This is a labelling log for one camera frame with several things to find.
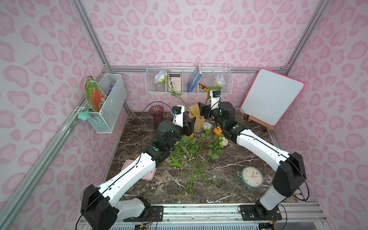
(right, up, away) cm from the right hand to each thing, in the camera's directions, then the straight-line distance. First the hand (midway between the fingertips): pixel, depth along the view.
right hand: (203, 101), depth 76 cm
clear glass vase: (+27, -5, +22) cm, 35 cm away
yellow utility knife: (+3, +13, +21) cm, 25 cm away
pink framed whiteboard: (+44, +5, +15) cm, 47 cm away
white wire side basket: (-54, +12, +12) cm, 57 cm away
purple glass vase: (-29, -4, +20) cm, 36 cm away
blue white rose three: (+5, -14, +28) cm, 31 cm away
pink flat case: (-31, -43, +8) cm, 54 cm away
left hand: (-7, -7, -7) cm, 13 cm away
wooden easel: (+46, -12, +31) cm, 57 cm away
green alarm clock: (+29, -42, +6) cm, 52 cm away
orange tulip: (-15, -37, +14) cm, 42 cm away
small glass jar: (-27, +12, +18) cm, 34 cm away
